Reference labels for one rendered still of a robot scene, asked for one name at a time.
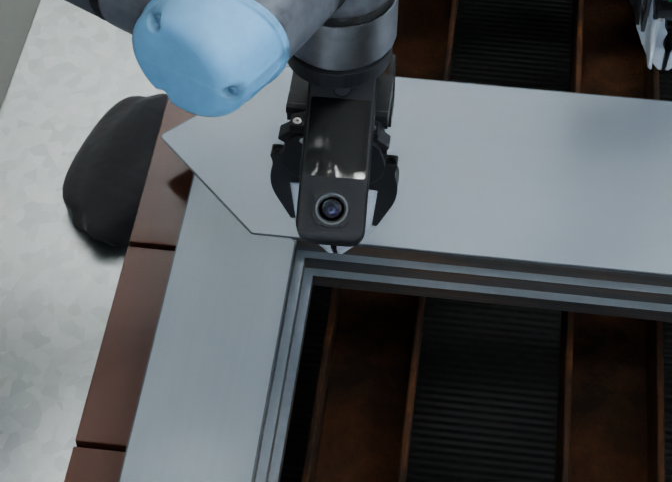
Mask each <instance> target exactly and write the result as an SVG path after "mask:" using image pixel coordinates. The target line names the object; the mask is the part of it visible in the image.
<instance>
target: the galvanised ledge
mask: <svg viewBox="0 0 672 482"><path fill-rule="evenodd" d="M162 93H163V94H165V92H164V91H163V90H161V89H156V88H155V87H154V86H153V85H152V84H151V83H150V81H149V80H148V79H147V77H146V76H145V75H144V73H143V71H142V70H141V68H140V66H139V64H138V62H137V59H136V57H135V54H134V50H133V45H132V34H130V33H128V32H126V31H124V30H122V29H120V28H118V27H116V26H114V25H112V24H110V23H108V22H107V21H105V20H102V19H100V18H99V17H97V16H95V15H93V14H91V13H89V12H87V11H85V10H83V9H81V8H79V7H77V6H75V5H73V4H71V3H69V2H67V1H65V0H41V1H40V3H39V6H38V9H37V11H36V14H35V17H34V20H33V22H32V25H31V28H30V31H29V33H28V36H27V39H26V42H25V44H24V47H23V50H22V53H21V55H20V58H19V61H18V63H17V66H16V69H15V72H14V74H13V77H12V80H11V83H10V85H9V88H8V91H7V94H6V96H5V99H4V102H3V104H2V107H1V110H0V482H64V479H65V476H66V472H67V468H68V465H69V461H70V457H71V454H72V450H73V446H75V447H77V445H76V441H75V439H76V435H77V431H78V428H79V424H80V420H81V417H82V413H83V409H84V406H85V402H86V398H87V395H88V391H89V387H90V384H91V380H92V376H93V372H94V369H95V365H96V361H97V358H98V354H99V350H100V347H101V343H102V339H103V336H104V332H105V328H106V324H107V321H108V317H109V313H110V310H111V306H112V302H113V299H114V295H115V291H116V288H117V284H118V280H119V276H120V273H121V269H122V265H123V262H124V258H125V254H126V251H127V247H128V246H130V244H129V242H128V243H127V244H125V245H123V246H112V245H110V244H108V243H106V242H104V241H100V240H95V239H93V238H91V237H90V236H89V234H88V233H87V231H81V230H79V229H78V228H76V227H75V225H74V223H73V219H72V211H71V209H70V208H69V207H68V206H67V205H66V203H65V201H64V199H63V194H62V186H63V183H64V179H65V176H66V174H67V171H68V169H69V167H70V165H71V163H72V161H73V159H74V157H75V155H76V154H77V152H78V150H79V149H80V147H81V146H82V144H83V142H84V141H85V139H86V138H87V136H88V135H89V133H90V132H91V131H92V129H93V128H94V126H95V125H96V124H97V123H98V121H99V120H100V119H101V118H102V117H103V115H104V114H105V113H106V112H107V111H108V110H109V109H110V108H111V107H113V106H114V105H115V104H116V103H118V102H119V101H120V100H123V99H125V98H127V97H129V96H143V97H150V96H153V95H157V94H162Z"/></svg>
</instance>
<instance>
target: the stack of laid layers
mask: <svg viewBox="0 0 672 482"><path fill-rule="evenodd" d="M293 239H294V240H295V241H296V246H295V251H294V257H293V263H292V268H291V274H290V279H289V285H288V290H287V296H286V301H285V307H284V312H283V318H282V323H281V329H280V334H279V340H278V345H277V351H276V356H275V362H274V367H273V373H272V378H271V384H270V389H269V395H268V400H267V406H266V412H265V417H264V423H263V428H262V434H261V439H260V445H259V450H258V456H257V461H256V467H255V472H254V478H253V482H280V478H281V472H282V467H283V461H284V455H285V449H286V443H287V437H288V431H289V425H290V419H291V413H292V407H293V401H294V395H295V389H296V383H297V377H298V371H299V366H300V360H301V354H302V348H303V342H304V336H305V330H306V324H307V318H308V312H309V306H310V300H311V294H312V288H313V285H315V286H325V287H334V288H344V289H354V290H364V291H373V292H383V293H393V294H403V295H412V296H422V297H432V298H442V299H451V300H461V301H471V302H481V303H490V304H500V305H510V306H520V307H529V308H539V309H549V310H559V311H568V312H578V313H588V314H598V315H607V316H617V317H627V318H637V319H646V320H656V321H666V322H672V276H666V275H656V274H646V273H636V272H626V271H615V270H605V269H595V268H585V267H575V266H564V265H554V264H544V263H534V262H524V261H513V260H503V259H493V258H483V257H473V256H462V255H452V254H443V253H433V252H423V251H413V250H403V249H393V248H383V247H373V246H363V245H355V246H354V247H352V248H351V249H349V250H348V251H346V252H345V253H343V254H338V253H335V252H333V253H328V252H327V251H326V250H324V249H323V248H322V247H321V246H320V245H319V244H310V243H306V242H304V241H303V240H302V239H295V238H293Z"/></svg>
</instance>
